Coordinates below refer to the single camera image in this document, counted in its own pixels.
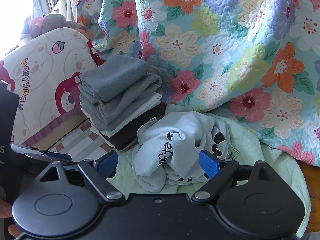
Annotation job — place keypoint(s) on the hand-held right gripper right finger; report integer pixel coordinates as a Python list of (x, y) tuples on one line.
[(210, 165)]

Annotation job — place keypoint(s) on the beige hanging cloth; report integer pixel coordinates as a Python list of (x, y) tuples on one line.
[(65, 5)]

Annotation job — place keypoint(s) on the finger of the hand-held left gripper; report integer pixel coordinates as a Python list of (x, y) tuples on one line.
[(35, 165), (57, 155)]

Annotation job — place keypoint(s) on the pale green quilted blanket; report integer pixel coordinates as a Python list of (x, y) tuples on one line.
[(275, 175)]

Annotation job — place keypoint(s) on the window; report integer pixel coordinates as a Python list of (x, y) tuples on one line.
[(15, 7)]

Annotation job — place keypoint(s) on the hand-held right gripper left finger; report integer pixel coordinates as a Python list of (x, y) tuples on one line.
[(110, 162)]

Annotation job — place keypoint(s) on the white quilt with purple frill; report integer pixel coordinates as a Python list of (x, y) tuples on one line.
[(37, 67)]

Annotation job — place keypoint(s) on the grey folded garment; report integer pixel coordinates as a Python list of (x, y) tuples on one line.
[(117, 75), (100, 112)]

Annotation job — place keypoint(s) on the grey plush toy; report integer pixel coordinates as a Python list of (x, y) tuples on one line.
[(57, 21)]

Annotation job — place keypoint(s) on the brown folded garment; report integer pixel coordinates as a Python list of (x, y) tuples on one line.
[(132, 132)]

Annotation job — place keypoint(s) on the white folded garment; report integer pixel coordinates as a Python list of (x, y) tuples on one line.
[(147, 105)]

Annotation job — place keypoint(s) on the person's left hand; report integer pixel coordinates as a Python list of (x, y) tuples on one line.
[(5, 208)]

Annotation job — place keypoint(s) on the floral quilt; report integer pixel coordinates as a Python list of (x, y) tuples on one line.
[(200, 42)]

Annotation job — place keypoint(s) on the light grey printed sweatshirt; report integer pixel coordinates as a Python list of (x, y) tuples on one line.
[(175, 130)]

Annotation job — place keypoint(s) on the pink grey checkered blanket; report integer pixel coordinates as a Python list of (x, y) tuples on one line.
[(82, 140)]

